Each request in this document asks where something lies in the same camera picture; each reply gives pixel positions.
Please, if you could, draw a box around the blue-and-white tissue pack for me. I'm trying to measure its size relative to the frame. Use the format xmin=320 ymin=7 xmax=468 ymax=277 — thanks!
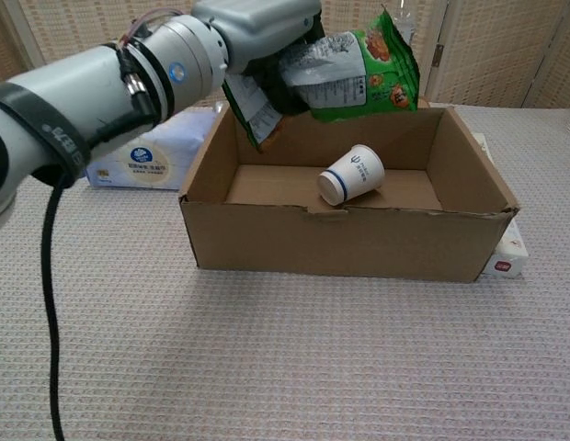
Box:
xmin=85 ymin=103 xmax=224 ymax=192

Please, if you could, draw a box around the long white carton box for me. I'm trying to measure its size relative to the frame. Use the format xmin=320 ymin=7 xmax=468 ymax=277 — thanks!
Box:
xmin=471 ymin=132 xmax=530 ymax=279

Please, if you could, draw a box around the small white paper cup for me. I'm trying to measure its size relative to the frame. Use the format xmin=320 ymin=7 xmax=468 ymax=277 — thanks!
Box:
xmin=316 ymin=143 xmax=386 ymax=207

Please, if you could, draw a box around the green snack packet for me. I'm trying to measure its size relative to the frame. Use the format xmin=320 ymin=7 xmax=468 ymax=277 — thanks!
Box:
xmin=222 ymin=4 xmax=420 ymax=155

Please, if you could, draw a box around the left silver black-fingered robot hand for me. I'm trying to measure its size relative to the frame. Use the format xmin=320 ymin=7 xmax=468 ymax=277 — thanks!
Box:
xmin=191 ymin=0 xmax=327 ymax=116

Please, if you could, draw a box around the woven beige tablecloth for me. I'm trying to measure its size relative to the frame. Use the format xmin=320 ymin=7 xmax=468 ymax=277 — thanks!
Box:
xmin=0 ymin=103 xmax=570 ymax=441

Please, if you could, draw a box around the clear plastic water bottle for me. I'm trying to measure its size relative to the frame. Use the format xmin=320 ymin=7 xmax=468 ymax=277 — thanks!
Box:
xmin=390 ymin=0 xmax=417 ymax=42

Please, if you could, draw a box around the woven folding screen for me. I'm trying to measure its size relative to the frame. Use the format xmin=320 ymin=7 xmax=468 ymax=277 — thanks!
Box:
xmin=0 ymin=0 xmax=570 ymax=111

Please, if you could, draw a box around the open brown cardboard box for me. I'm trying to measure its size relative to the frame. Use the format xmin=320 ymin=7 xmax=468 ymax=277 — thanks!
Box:
xmin=178 ymin=103 xmax=521 ymax=284

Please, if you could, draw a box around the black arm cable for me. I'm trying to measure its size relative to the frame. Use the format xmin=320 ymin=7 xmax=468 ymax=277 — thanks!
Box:
xmin=40 ymin=169 xmax=73 ymax=441

